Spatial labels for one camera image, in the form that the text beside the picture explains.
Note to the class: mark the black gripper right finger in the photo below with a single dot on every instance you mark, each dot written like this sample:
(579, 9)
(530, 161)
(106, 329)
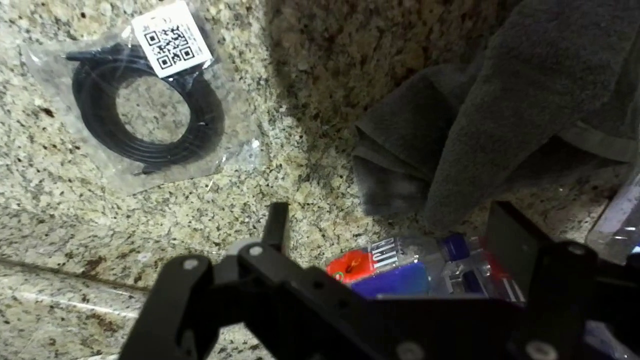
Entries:
(554, 277)

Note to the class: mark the grey towel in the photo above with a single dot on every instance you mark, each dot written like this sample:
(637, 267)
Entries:
(553, 92)

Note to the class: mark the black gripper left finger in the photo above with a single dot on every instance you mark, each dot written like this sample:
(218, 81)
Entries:
(277, 226)

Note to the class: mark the red blue plastic package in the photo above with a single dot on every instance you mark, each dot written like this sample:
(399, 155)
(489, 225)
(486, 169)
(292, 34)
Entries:
(415, 267)

